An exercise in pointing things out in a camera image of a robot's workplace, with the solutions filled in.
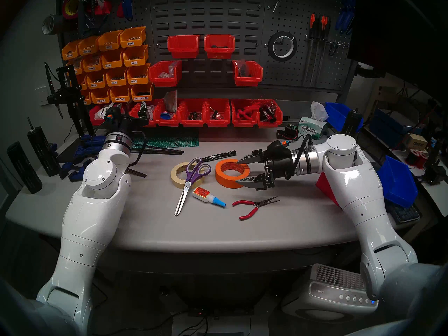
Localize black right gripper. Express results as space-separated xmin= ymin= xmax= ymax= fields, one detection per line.
xmin=234 ymin=149 xmax=300 ymax=190

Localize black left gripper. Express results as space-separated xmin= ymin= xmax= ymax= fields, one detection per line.
xmin=99 ymin=100 xmax=149 ymax=133

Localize orange tape roll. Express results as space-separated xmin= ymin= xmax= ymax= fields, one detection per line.
xmin=215 ymin=159 xmax=251 ymax=189

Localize black tape roll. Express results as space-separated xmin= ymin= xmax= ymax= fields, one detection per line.
xmin=267 ymin=31 xmax=298 ymax=62

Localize beige masking tape roll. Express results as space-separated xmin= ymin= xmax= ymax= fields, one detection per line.
xmin=170 ymin=161 xmax=209 ymax=189

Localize red yellow tape roll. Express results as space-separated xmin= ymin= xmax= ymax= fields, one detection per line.
xmin=62 ymin=0 xmax=84 ymax=20

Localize grey pegboard back panel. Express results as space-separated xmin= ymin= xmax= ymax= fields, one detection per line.
xmin=58 ymin=0 xmax=357 ymax=94

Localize red plastic storage bin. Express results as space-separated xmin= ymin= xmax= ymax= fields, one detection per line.
xmin=178 ymin=99 xmax=208 ymax=127
xmin=167 ymin=35 xmax=200 ymax=59
xmin=233 ymin=61 xmax=264 ymax=87
xmin=129 ymin=101 xmax=157 ymax=127
xmin=231 ymin=99 xmax=260 ymax=127
xmin=204 ymin=99 xmax=231 ymax=127
xmin=153 ymin=99 xmax=182 ymax=127
xmin=204 ymin=34 xmax=236 ymax=59
xmin=257 ymin=100 xmax=283 ymax=128
xmin=89 ymin=106 xmax=105 ymax=126
xmin=315 ymin=173 xmax=342 ymax=208
xmin=149 ymin=61 xmax=182 ymax=87

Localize black marker pen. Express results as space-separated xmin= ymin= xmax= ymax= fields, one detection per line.
xmin=201 ymin=150 xmax=237 ymax=163

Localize black battery holder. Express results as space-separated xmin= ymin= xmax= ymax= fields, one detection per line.
xmin=276 ymin=125 xmax=300 ymax=141

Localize pile of blue clamps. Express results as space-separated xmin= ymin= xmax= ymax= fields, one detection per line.
xmin=58 ymin=135 xmax=105 ymax=182

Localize green cutting mat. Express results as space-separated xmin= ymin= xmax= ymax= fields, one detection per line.
xmin=131 ymin=128 xmax=199 ymax=148

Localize black tripod rods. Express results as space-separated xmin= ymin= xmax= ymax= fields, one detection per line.
xmin=124 ymin=145 xmax=185 ymax=178

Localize black metal fixture stand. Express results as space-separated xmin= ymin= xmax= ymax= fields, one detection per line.
xmin=44 ymin=62 xmax=95 ymax=136

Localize glue bottle with blue cap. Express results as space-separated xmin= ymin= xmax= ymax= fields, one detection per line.
xmin=192 ymin=187 xmax=227 ymax=208

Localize Kimtech tissue box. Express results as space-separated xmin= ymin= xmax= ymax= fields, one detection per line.
xmin=298 ymin=101 xmax=329 ymax=140

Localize black cylindrical tool holder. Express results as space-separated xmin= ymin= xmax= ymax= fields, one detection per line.
xmin=341 ymin=108 xmax=364 ymax=136
xmin=7 ymin=141 xmax=43 ymax=195
xmin=27 ymin=117 xmax=62 ymax=177

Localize black bar clamp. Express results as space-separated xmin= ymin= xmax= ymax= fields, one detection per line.
xmin=78 ymin=0 xmax=109 ymax=36

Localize blue plastic storage bin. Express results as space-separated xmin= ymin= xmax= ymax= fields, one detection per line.
xmin=324 ymin=102 xmax=364 ymax=132
xmin=377 ymin=155 xmax=419 ymax=209

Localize dark blue storage bin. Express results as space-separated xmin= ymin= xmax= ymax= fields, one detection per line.
xmin=369 ymin=108 xmax=406 ymax=148

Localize white Coway air purifier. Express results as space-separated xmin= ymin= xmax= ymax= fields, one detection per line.
xmin=282 ymin=264 xmax=379 ymax=322

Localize black carabiner hook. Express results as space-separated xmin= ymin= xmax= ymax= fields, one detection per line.
xmin=327 ymin=41 xmax=350 ymax=56

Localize black power strip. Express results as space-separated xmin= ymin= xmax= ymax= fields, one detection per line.
xmin=189 ymin=306 xmax=254 ymax=316

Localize black computer keyboard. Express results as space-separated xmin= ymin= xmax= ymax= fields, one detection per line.
xmin=385 ymin=199 xmax=420 ymax=223

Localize small cardboard box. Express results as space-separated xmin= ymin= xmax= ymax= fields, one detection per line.
xmin=402 ymin=133 xmax=428 ymax=151

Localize black desktop device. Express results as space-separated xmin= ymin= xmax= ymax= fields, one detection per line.
xmin=422 ymin=139 xmax=448 ymax=185

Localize white side table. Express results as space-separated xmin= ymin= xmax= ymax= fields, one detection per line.
xmin=364 ymin=125 xmax=448 ymax=217

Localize black computer monitor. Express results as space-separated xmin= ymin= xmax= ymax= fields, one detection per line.
xmin=348 ymin=0 xmax=448 ymax=105

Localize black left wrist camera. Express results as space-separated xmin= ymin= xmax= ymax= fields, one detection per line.
xmin=104 ymin=107 xmax=123 ymax=126

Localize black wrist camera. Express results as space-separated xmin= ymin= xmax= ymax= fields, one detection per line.
xmin=104 ymin=107 xmax=123 ymax=126
xmin=268 ymin=140 xmax=297 ymax=154

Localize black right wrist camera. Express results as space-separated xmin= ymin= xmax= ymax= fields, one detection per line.
xmin=268 ymin=140 xmax=297 ymax=154

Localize red handled needle-nose pliers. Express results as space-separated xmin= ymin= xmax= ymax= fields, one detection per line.
xmin=232 ymin=196 xmax=281 ymax=221

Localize purple handled scissors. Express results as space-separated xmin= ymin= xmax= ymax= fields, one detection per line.
xmin=174 ymin=157 xmax=212 ymax=217

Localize grey duct tape roll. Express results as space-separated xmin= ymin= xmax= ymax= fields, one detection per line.
xmin=42 ymin=14 xmax=65 ymax=35

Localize red wire spool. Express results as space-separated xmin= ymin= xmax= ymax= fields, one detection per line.
xmin=406 ymin=149 xmax=429 ymax=169

